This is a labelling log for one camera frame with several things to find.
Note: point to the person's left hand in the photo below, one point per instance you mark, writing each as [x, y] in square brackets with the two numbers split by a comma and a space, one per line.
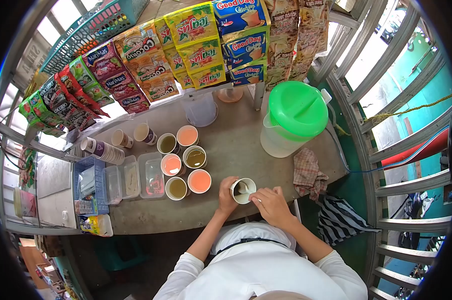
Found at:
[225, 197]

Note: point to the person's right hand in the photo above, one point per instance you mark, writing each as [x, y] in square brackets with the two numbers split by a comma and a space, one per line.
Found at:
[273, 208]

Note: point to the person's left fingers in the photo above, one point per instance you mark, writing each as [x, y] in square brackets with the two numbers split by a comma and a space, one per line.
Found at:
[232, 181]

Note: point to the person's right fingers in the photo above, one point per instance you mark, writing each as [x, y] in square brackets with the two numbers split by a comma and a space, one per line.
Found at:
[256, 195]

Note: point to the white plastic spoon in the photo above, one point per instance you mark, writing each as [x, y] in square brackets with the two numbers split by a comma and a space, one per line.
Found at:
[244, 189]

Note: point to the white paper cup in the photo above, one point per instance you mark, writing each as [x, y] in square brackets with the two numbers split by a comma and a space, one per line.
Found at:
[248, 183]

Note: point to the group of filled drink cups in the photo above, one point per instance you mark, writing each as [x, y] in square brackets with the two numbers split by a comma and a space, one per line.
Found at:
[194, 157]

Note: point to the checked red kitchen cloth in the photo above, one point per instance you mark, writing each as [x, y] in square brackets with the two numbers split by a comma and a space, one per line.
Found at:
[308, 174]

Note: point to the person's body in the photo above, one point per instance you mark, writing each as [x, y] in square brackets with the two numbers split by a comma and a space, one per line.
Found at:
[263, 270]

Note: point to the clear plastic measuring jug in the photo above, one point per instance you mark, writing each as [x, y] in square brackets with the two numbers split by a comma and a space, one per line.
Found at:
[200, 109]

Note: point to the clear plastic food container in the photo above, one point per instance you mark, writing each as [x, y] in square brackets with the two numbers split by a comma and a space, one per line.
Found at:
[130, 178]
[151, 174]
[113, 184]

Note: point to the black white striped cloth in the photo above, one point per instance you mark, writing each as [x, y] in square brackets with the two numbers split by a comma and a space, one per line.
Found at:
[338, 221]

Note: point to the orange tinted plastic glass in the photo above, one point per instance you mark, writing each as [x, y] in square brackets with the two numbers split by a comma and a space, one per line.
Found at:
[230, 94]

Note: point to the green lid plastic pitcher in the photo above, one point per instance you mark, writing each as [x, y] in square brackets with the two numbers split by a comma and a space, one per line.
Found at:
[293, 116]

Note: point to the empty purple print cup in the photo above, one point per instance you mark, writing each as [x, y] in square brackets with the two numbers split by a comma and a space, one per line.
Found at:
[145, 133]
[121, 138]

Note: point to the lying stack of cups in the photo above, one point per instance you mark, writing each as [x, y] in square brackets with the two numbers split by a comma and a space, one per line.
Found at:
[103, 150]

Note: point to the green plastic stool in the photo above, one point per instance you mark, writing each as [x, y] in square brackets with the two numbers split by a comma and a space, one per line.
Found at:
[120, 252]

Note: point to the grey metal railing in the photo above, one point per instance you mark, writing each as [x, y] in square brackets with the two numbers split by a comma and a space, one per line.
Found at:
[395, 180]

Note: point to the blue plastic basket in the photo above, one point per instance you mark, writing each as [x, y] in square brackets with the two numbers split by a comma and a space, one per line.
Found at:
[91, 176]

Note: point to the hanging drink sachet strips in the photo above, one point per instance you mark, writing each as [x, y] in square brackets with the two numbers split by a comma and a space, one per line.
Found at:
[165, 56]

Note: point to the yellow plastic packet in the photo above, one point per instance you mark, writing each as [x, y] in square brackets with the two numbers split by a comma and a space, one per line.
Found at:
[95, 225]

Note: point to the red pipe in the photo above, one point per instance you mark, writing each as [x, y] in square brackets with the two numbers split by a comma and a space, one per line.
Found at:
[417, 150]

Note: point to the white side counter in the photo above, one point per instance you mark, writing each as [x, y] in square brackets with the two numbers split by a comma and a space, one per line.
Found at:
[55, 195]

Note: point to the teal plastic basket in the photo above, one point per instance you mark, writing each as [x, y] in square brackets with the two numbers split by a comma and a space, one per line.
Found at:
[92, 33]

